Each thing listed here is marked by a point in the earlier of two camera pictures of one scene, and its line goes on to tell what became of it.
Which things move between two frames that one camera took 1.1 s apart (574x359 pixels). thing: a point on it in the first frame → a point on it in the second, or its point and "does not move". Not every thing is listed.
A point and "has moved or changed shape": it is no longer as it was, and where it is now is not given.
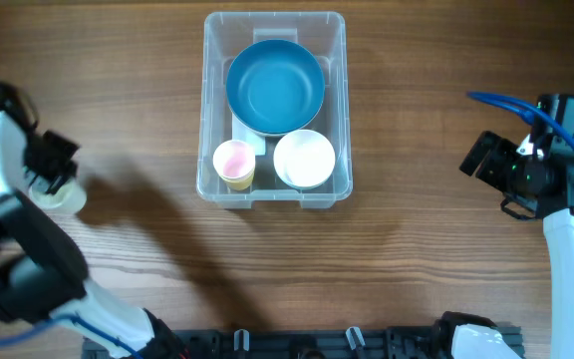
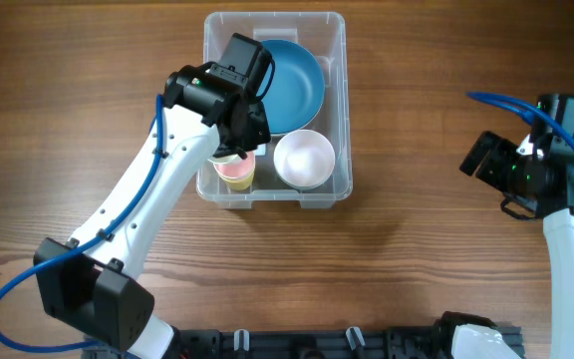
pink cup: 234,159 does not move
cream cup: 71,195 → 225,160
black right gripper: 482,156 does not move
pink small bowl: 304,159 does not move
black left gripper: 53,157 → 240,133
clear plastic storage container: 226,36 does not move
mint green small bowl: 301,186 has moved or changed shape
